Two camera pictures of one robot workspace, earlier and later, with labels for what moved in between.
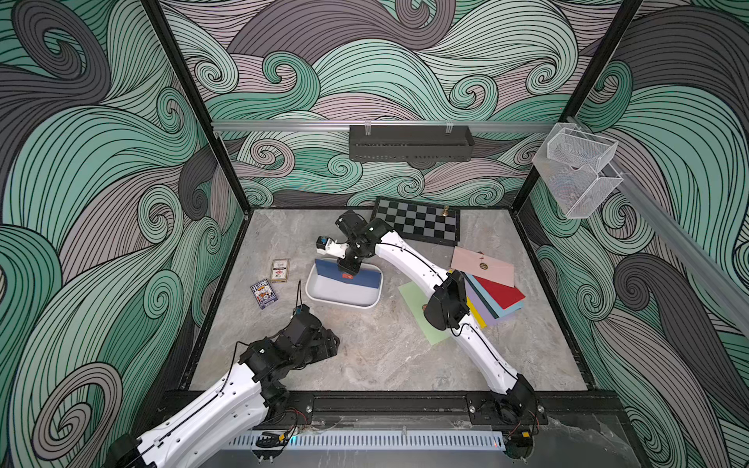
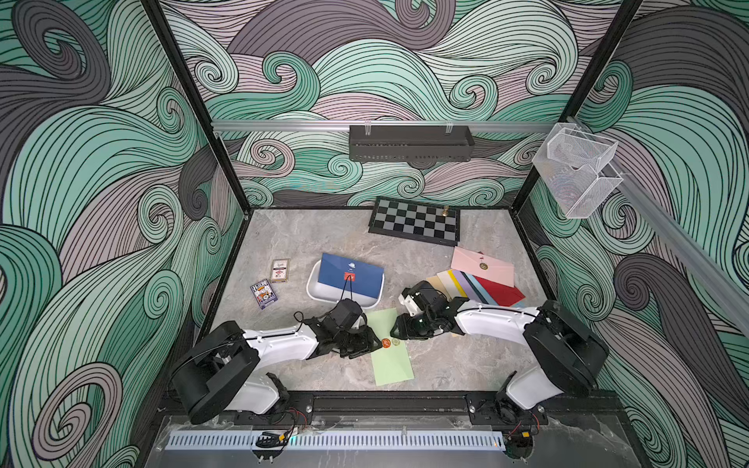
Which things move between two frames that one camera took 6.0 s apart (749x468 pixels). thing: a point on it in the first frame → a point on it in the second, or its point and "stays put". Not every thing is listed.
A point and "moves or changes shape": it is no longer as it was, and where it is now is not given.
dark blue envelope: x=328 y=267 moves or changes shape
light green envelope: x=414 y=298 → x=392 y=362
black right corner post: x=585 y=88 stays put
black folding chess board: x=420 y=221 stays put
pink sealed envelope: x=482 y=265 stays put
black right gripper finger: x=347 y=265 → x=406 y=331
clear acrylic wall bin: x=574 y=163 stays put
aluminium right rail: x=692 y=252 stays put
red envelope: x=505 y=294 stays put
